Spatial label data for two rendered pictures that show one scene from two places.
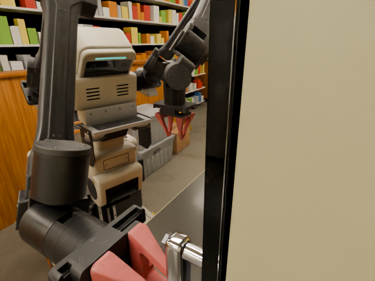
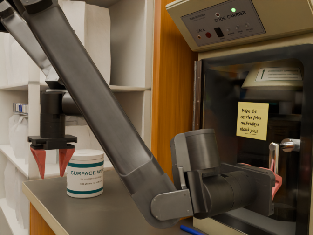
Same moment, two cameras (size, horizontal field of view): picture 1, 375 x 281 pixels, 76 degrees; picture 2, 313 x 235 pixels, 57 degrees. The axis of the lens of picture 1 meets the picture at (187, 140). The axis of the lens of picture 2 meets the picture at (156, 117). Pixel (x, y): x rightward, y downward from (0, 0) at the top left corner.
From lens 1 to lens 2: 0.59 m
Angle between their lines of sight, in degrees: 68
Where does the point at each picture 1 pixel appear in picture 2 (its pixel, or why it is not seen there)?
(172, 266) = (278, 153)
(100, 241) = (252, 168)
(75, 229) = (236, 174)
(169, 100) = (58, 131)
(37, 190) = (216, 158)
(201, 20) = not seen: hidden behind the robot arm
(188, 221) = not seen: outside the picture
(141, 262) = not seen: hidden behind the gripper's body
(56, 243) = (239, 184)
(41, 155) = (212, 134)
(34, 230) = (222, 189)
